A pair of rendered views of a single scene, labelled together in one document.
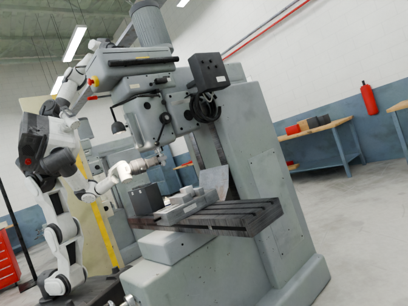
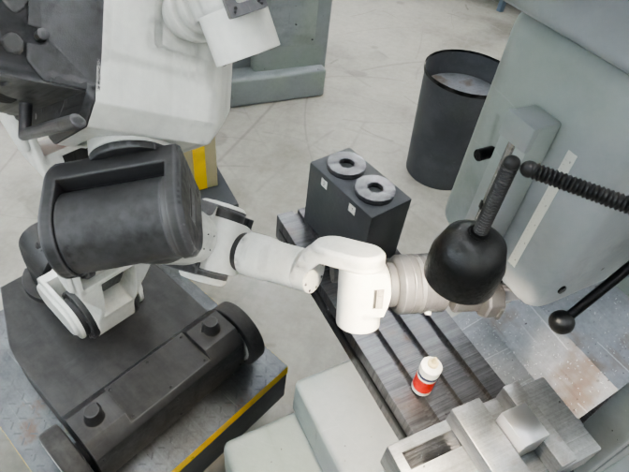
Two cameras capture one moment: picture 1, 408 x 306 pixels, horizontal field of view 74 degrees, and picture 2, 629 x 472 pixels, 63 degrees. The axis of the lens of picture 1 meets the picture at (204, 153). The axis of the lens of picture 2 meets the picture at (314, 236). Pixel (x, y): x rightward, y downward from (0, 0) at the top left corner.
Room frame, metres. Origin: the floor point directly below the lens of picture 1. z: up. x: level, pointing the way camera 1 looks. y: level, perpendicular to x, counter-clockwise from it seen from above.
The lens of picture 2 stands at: (1.08, 0.49, 1.81)
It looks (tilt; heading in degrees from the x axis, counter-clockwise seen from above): 45 degrees down; 7
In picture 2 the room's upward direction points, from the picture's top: 8 degrees clockwise
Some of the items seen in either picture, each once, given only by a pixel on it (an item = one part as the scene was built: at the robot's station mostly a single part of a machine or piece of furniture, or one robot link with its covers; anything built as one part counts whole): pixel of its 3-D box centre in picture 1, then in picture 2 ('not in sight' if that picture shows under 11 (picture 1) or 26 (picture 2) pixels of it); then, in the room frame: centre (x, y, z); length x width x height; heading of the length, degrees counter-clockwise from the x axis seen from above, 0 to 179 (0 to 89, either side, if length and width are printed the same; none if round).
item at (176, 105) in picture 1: (174, 116); not in sight; (1.76, 0.10, 1.47); 0.24 x 0.19 x 0.26; 39
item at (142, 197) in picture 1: (146, 198); (354, 208); (1.99, 0.52, 1.00); 0.22 x 0.12 x 0.20; 49
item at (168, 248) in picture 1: (186, 232); (428, 417); (1.64, 0.26, 0.76); 0.50 x 0.35 x 0.12; 129
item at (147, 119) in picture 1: (149, 122); (577, 156); (1.64, 0.25, 1.47); 0.21 x 0.19 x 0.32; 39
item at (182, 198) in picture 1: (180, 198); (489, 448); (1.49, 0.21, 0.99); 0.15 x 0.06 x 0.04; 37
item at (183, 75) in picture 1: (199, 84); not in sight; (1.96, -0.13, 1.66); 0.80 x 0.23 x 0.20; 129
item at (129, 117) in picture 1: (133, 130); (499, 193); (1.57, 0.34, 1.45); 0.04 x 0.04 x 0.21; 39
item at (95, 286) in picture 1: (73, 291); (105, 317); (1.79, 1.13, 0.59); 0.64 x 0.52 x 0.33; 60
